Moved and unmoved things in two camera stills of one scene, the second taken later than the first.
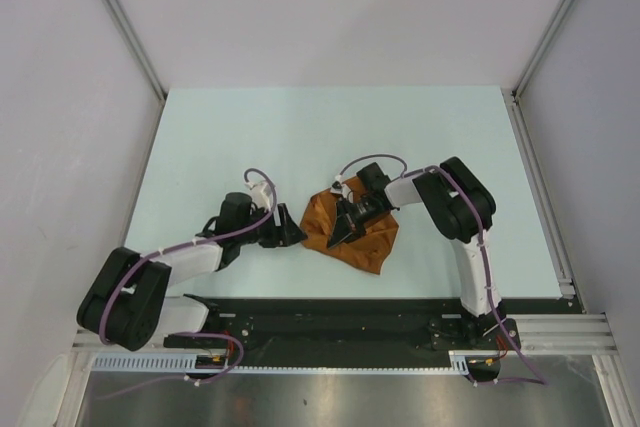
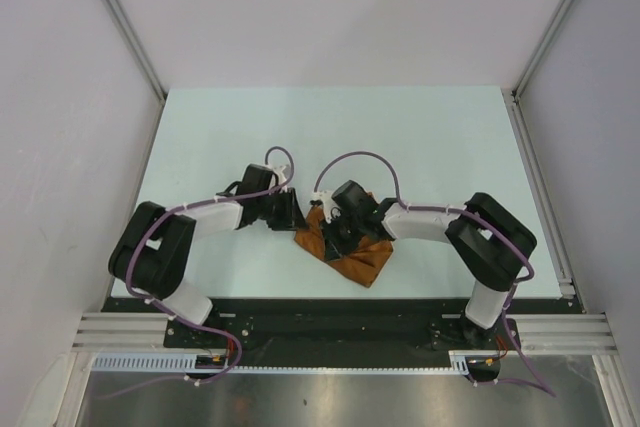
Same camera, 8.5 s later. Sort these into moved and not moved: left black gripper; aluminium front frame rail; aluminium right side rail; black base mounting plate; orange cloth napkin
Moved: left black gripper; orange cloth napkin
Not moved: black base mounting plate; aluminium front frame rail; aluminium right side rail
